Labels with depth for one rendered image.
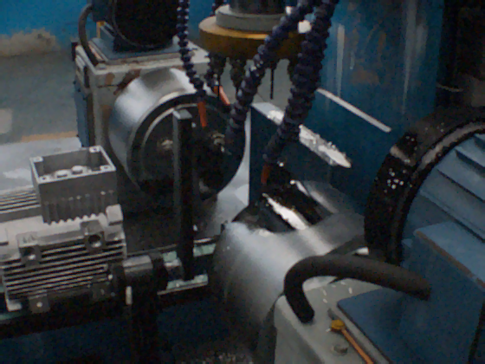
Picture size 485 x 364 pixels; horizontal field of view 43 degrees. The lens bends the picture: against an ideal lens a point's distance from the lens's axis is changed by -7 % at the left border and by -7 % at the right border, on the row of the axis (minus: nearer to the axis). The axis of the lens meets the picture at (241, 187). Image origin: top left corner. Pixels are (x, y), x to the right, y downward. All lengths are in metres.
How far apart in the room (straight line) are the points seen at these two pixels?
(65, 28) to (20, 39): 0.48
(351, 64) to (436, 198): 0.65
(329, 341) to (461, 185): 0.20
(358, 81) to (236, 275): 0.46
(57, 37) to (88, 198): 5.72
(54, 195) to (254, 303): 0.35
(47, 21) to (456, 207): 6.24
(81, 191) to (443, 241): 0.62
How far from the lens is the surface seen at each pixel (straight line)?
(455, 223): 0.49
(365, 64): 1.10
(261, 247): 0.79
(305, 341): 0.61
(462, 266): 0.44
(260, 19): 0.95
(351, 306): 0.62
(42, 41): 6.66
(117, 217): 0.96
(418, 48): 0.97
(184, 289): 1.07
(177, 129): 0.85
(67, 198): 0.96
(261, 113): 1.18
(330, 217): 0.79
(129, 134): 1.24
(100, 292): 1.00
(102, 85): 1.42
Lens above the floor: 1.54
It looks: 26 degrees down
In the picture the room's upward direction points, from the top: 1 degrees clockwise
